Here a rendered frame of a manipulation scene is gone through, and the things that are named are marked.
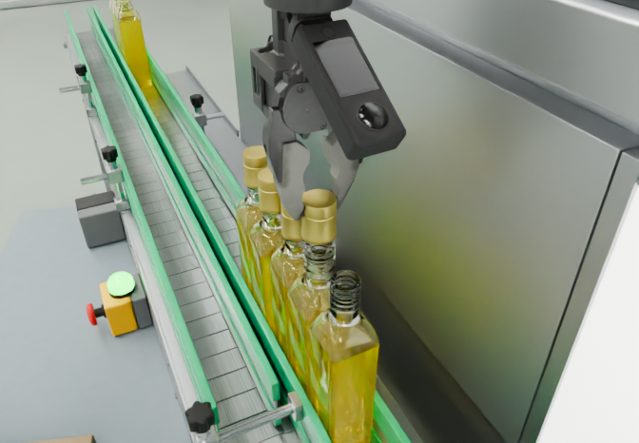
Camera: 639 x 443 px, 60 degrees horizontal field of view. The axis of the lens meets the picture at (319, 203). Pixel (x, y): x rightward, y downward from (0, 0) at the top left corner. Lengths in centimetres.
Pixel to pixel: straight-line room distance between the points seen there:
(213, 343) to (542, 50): 59
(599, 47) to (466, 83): 13
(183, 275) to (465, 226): 54
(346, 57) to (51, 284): 89
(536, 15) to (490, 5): 5
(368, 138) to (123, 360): 71
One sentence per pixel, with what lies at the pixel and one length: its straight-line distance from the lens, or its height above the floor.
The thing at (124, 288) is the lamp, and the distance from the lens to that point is 100.
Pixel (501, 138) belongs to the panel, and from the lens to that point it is 48.
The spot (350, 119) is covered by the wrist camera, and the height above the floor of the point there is 132.
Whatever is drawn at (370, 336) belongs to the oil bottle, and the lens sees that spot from 56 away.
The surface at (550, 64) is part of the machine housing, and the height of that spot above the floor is 135.
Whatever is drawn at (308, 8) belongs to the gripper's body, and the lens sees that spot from 44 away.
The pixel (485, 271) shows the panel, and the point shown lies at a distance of 54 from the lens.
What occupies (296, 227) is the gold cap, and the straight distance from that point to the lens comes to 59.
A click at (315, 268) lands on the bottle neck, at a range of 56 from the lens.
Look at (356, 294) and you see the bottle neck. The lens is 52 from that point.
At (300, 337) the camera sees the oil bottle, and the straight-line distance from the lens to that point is 62.
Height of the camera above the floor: 149
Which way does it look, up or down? 34 degrees down
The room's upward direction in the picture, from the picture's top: straight up
